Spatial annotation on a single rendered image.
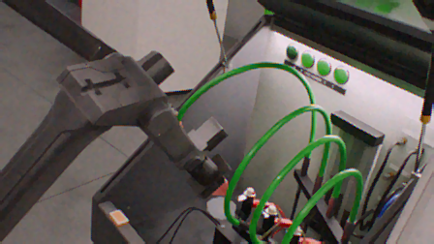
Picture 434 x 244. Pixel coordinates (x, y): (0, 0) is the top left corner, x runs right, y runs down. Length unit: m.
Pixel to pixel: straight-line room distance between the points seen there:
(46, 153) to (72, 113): 0.06
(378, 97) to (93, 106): 0.83
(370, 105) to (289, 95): 0.28
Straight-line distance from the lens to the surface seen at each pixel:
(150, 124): 0.60
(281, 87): 1.44
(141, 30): 3.91
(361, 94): 1.26
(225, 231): 1.26
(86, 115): 0.55
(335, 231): 1.16
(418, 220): 0.96
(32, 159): 0.60
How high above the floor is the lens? 1.78
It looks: 27 degrees down
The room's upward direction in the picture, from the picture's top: 9 degrees clockwise
